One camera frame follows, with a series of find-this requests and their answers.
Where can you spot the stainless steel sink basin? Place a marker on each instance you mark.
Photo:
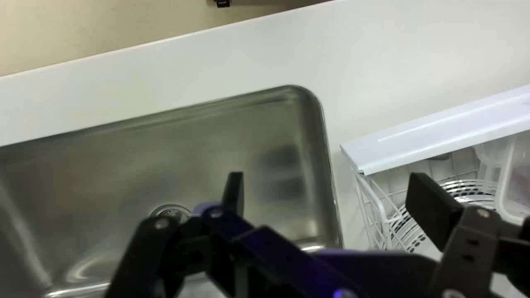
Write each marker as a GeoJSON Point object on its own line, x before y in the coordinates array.
{"type": "Point", "coordinates": [110, 176]}

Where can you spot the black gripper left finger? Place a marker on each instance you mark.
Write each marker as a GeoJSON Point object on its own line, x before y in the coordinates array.
{"type": "Point", "coordinates": [151, 249]}

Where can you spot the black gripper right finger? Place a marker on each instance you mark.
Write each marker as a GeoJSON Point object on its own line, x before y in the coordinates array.
{"type": "Point", "coordinates": [474, 242]}

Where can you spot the clear plastic container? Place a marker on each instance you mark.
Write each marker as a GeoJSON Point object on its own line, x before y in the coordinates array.
{"type": "Point", "coordinates": [516, 176]}

